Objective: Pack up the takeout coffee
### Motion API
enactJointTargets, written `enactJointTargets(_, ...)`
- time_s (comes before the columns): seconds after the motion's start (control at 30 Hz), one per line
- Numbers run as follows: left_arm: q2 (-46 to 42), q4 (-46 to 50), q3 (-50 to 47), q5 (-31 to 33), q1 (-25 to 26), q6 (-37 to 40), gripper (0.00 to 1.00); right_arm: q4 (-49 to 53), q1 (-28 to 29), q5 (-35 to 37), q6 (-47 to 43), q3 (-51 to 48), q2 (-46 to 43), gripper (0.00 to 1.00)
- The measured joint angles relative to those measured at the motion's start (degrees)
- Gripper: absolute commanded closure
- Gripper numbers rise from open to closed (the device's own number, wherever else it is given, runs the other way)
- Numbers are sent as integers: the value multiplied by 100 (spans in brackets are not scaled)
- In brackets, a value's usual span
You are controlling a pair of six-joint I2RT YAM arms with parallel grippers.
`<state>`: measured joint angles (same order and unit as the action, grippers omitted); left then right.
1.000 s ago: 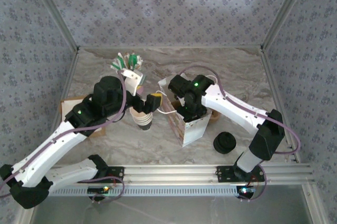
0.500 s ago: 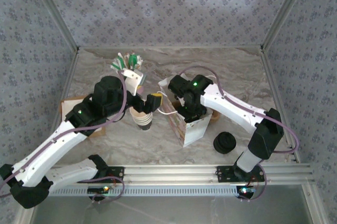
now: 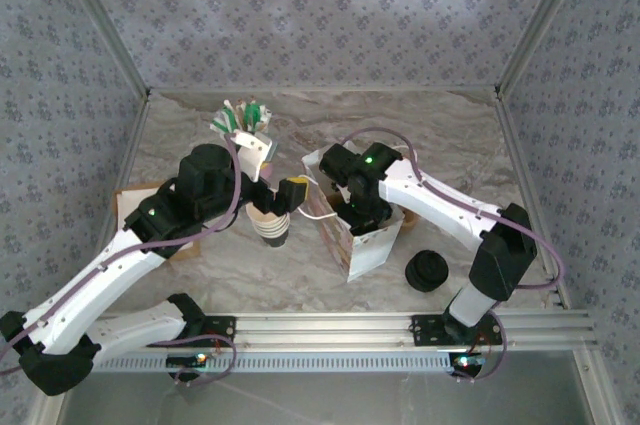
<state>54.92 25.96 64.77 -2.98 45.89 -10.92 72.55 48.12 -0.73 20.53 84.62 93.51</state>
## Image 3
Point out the stack of striped paper cups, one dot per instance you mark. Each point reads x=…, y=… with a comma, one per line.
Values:
x=267, y=230

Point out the white cartoon print paper bag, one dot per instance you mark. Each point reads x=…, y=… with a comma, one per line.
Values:
x=370, y=255

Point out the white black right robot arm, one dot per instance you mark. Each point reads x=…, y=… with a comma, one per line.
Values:
x=440, y=210

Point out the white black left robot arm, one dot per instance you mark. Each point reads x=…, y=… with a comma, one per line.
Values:
x=90, y=285

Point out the wooden coffee stirrer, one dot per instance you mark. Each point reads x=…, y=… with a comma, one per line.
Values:
x=243, y=115

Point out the green striped wrapped straw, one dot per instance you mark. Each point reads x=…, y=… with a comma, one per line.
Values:
x=230, y=117
x=221, y=127
x=254, y=115

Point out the brown kraft paper sheet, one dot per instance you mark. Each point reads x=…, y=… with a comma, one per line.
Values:
x=187, y=253

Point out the white wrapped straw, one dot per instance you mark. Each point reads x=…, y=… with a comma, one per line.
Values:
x=266, y=120

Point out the stack of black cup lids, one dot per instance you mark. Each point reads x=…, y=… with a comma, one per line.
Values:
x=426, y=272

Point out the small lit circuit board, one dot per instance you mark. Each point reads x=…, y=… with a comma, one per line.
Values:
x=467, y=362
x=187, y=360

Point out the aluminium table end rail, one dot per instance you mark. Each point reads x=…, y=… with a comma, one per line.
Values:
x=325, y=89

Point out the aluminium mounting rail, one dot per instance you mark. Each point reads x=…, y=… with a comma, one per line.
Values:
x=320, y=330

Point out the aluminium table side rail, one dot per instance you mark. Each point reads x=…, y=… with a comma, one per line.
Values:
x=523, y=170

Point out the aluminium corner post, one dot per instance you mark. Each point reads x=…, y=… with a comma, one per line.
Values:
x=544, y=15
x=101, y=15

